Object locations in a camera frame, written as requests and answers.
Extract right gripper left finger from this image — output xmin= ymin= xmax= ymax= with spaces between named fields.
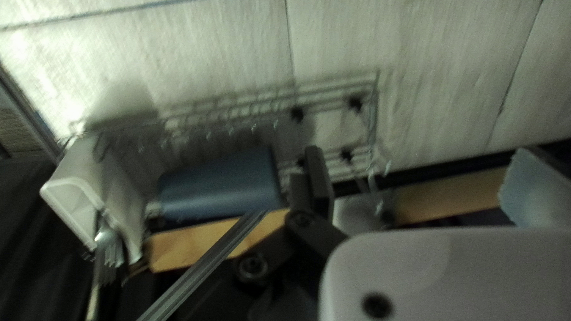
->
xmin=233 ymin=145 xmax=349 ymax=321

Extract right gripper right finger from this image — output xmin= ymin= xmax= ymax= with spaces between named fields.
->
xmin=497 ymin=147 xmax=571 ymax=229

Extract black spoon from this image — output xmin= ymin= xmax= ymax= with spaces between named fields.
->
xmin=87 ymin=222 xmax=120 ymax=321

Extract dark blue cup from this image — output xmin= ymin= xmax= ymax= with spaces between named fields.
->
xmin=155 ymin=146 xmax=287 ymax=222

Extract white cutlery holder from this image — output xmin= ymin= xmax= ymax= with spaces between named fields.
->
xmin=39 ymin=133 xmax=146 ymax=265

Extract wire dish rack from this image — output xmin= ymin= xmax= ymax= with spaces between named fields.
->
xmin=57 ymin=70 xmax=394 ymax=226

